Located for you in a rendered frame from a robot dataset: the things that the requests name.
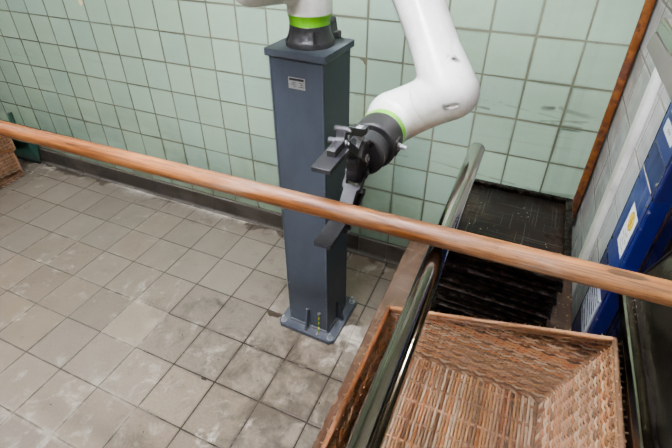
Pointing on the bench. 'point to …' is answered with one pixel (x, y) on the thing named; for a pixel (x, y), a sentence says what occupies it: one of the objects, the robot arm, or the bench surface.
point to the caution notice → (627, 230)
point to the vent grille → (589, 307)
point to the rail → (666, 33)
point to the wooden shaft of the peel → (366, 218)
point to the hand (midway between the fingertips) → (324, 206)
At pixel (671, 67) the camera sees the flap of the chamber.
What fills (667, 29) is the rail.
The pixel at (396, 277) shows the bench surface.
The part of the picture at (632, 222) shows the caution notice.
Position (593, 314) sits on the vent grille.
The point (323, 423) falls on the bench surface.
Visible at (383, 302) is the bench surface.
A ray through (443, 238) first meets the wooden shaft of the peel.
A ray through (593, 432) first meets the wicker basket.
